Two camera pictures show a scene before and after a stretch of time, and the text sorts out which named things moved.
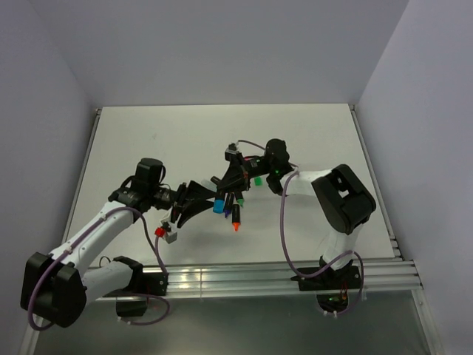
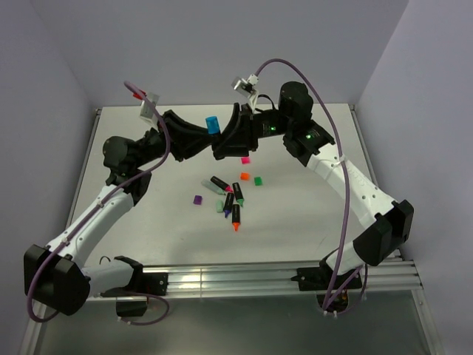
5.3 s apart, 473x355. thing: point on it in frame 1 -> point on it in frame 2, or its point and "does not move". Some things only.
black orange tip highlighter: (236, 216) does not move
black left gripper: (197, 195) -> (188, 147)
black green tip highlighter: (239, 197) does not move
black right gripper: (235, 177) -> (234, 144)
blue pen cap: (218, 207) -> (213, 125)
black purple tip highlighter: (228, 203) does not move
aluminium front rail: (259, 280) does not move
